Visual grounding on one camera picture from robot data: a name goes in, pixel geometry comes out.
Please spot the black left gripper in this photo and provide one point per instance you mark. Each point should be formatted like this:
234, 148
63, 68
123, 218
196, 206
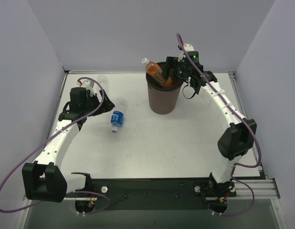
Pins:
100, 102

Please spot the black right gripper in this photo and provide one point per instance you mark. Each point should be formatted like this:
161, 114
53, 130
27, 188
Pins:
172, 63

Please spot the clear bottle blue label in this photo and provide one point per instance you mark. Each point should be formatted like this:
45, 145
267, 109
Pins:
118, 114

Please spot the orange tea bottle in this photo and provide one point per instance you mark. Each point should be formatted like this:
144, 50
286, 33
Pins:
154, 70

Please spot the clear unlabelled plastic bottle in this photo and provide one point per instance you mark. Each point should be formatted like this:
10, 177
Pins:
103, 81

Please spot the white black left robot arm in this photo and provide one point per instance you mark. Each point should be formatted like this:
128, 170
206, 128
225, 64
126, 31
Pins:
52, 162

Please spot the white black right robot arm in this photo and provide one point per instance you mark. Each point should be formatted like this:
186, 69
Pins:
237, 138

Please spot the brown plastic bin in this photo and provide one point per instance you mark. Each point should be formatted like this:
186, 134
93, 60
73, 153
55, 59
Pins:
163, 100

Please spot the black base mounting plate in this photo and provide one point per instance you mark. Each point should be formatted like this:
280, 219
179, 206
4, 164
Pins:
88, 201

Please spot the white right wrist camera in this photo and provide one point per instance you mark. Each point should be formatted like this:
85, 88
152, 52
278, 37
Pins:
188, 47

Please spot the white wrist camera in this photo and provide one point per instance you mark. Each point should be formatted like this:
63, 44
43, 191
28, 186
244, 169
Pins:
88, 85
188, 47

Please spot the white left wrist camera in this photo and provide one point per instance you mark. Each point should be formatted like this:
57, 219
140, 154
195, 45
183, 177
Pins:
88, 85

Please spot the aluminium front rail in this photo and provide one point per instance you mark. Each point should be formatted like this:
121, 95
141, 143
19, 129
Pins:
262, 188

